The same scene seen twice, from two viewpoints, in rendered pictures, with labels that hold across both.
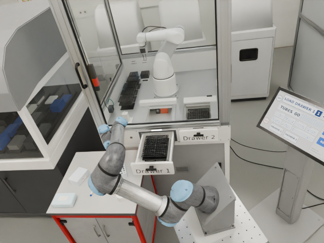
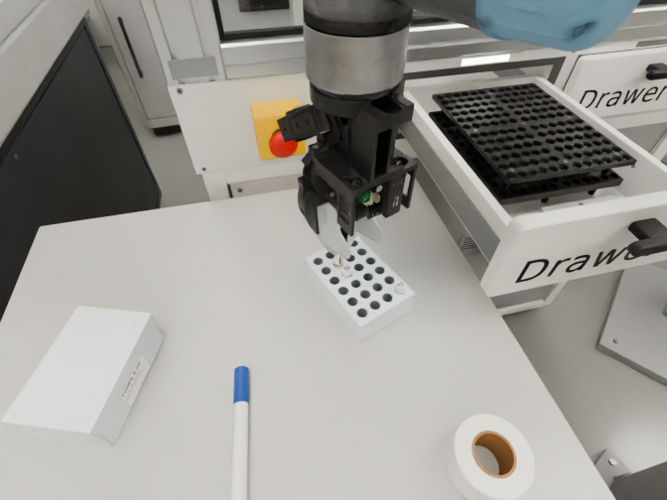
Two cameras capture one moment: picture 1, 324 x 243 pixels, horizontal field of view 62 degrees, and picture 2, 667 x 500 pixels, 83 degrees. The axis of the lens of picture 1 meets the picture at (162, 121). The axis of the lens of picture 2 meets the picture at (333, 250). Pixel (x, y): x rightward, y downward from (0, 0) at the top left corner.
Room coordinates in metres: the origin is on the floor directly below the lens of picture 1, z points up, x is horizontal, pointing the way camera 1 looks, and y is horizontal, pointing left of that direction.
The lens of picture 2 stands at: (1.15, 0.53, 1.17)
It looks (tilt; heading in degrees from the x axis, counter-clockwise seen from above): 48 degrees down; 334
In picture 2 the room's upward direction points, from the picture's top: straight up
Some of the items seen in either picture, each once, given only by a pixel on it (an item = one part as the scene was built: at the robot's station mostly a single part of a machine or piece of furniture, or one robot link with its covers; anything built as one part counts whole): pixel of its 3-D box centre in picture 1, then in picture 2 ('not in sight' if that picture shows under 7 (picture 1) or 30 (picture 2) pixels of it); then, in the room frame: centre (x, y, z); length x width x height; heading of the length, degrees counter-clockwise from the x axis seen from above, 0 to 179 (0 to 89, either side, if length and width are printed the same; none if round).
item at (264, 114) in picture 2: not in sight; (279, 130); (1.64, 0.38, 0.88); 0.07 x 0.05 x 0.07; 78
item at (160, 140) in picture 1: (155, 148); (515, 143); (1.47, 0.08, 0.87); 0.22 x 0.18 x 0.06; 168
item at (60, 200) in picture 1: (64, 200); not in sight; (1.22, 0.76, 0.78); 0.15 x 0.10 x 0.04; 79
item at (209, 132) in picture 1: (198, 135); (637, 82); (1.52, -0.25, 0.87); 0.29 x 0.02 x 0.11; 78
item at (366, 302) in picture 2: (120, 170); (356, 284); (1.40, 0.37, 0.78); 0.12 x 0.08 x 0.04; 9
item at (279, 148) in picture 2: not in sight; (282, 142); (1.61, 0.39, 0.88); 0.04 x 0.03 x 0.04; 78
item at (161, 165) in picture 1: (152, 168); (616, 238); (1.27, 0.12, 0.87); 0.29 x 0.02 x 0.11; 78
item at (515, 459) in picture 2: (121, 195); (486, 458); (1.17, 0.36, 0.78); 0.07 x 0.07 x 0.04
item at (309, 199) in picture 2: not in sight; (321, 196); (1.42, 0.41, 0.92); 0.05 x 0.02 x 0.09; 99
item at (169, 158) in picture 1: (156, 148); (510, 143); (1.48, 0.08, 0.86); 0.40 x 0.26 x 0.06; 168
